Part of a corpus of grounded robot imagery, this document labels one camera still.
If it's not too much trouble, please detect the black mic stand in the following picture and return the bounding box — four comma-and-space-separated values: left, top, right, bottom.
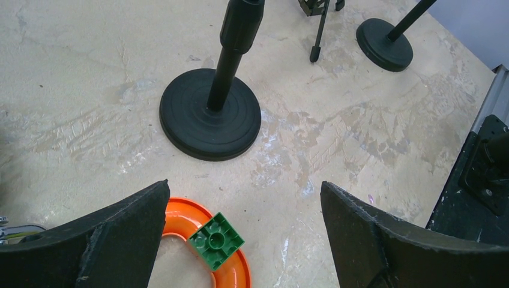
356, 0, 436, 72
159, 1, 265, 161

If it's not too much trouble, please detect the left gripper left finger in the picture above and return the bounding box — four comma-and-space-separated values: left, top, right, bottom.
1, 180, 170, 287

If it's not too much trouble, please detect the black tripod shock-mount stand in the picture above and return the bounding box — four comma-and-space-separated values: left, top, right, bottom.
298, 0, 330, 63

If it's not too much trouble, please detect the orange curved toy track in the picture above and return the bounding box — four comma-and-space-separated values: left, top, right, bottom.
162, 197, 252, 287

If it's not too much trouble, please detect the black base frame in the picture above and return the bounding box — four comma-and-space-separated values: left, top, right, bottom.
426, 115, 508, 246

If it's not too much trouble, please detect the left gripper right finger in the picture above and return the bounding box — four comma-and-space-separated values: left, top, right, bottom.
320, 181, 508, 287

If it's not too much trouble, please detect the black poker chip case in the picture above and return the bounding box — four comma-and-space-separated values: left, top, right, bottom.
1, 216, 46, 245

